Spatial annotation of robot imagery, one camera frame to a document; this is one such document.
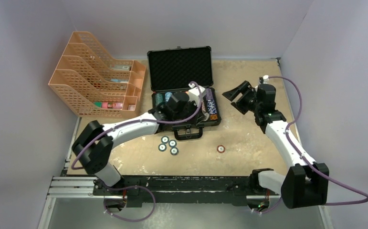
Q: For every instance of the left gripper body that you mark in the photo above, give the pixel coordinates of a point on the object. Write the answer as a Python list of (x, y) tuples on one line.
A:
[(192, 107)]

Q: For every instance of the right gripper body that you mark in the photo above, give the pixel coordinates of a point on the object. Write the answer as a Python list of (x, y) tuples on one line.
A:
[(255, 106)]

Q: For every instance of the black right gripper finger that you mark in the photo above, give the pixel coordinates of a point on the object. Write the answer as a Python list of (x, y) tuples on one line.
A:
[(241, 89), (242, 105)]

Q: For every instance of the green fifty chip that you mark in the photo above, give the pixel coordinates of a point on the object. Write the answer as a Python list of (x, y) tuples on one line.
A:
[(165, 139), (172, 143), (174, 151), (162, 147)]

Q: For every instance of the red five poker chip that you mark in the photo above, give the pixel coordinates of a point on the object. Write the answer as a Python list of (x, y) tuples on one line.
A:
[(221, 149)]

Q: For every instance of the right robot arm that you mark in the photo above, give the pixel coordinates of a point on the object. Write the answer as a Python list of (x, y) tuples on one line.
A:
[(304, 185)]

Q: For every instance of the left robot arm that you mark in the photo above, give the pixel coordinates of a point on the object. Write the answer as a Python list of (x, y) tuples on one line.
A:
[(93, 146)]

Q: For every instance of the black poker chip case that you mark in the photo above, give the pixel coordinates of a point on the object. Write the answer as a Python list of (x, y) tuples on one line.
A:
[(171, 71)]

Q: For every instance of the light blue item in organizer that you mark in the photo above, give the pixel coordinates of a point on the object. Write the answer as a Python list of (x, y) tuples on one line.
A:
[(119, 80)]

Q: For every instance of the grey box with barcode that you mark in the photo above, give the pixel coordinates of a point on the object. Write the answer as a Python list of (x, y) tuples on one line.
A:
[(118, 67)]

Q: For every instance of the pink cylindrical bottle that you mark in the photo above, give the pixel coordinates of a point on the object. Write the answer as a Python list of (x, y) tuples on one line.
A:
[(111, 105)]

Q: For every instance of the orange plastic file organizer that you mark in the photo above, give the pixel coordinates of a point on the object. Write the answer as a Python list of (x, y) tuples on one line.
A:
[(82, 77)]

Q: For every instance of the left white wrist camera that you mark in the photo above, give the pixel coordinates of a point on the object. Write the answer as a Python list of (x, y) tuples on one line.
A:
[(196, 93)]

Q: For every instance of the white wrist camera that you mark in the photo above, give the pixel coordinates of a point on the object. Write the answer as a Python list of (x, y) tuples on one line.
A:
[(264, 79), (196, 93)]

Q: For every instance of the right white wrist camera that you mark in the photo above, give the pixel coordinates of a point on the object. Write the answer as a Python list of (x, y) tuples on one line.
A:
[(264, 79)]

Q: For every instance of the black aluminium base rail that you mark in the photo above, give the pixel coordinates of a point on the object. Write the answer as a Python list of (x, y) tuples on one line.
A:
[(139, 189)]

